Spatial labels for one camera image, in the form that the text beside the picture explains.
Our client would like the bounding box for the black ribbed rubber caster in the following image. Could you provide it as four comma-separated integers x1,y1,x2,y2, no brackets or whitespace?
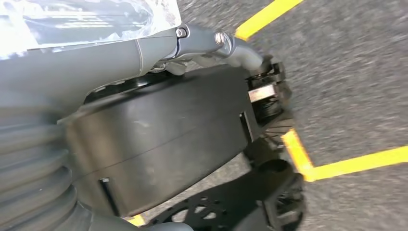
255,108,296,151
263,173,307,231

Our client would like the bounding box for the yellow floor tape strip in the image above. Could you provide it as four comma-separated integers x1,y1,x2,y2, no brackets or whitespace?
234,0,305,42
281,128,316,183
126,214,146,228
306,145,408,183

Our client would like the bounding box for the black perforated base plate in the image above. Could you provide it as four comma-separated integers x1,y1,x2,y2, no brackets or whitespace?
145,158,297,231

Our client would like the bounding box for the black robot foot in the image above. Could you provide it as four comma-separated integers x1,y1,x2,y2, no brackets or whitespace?
58,62,293,218

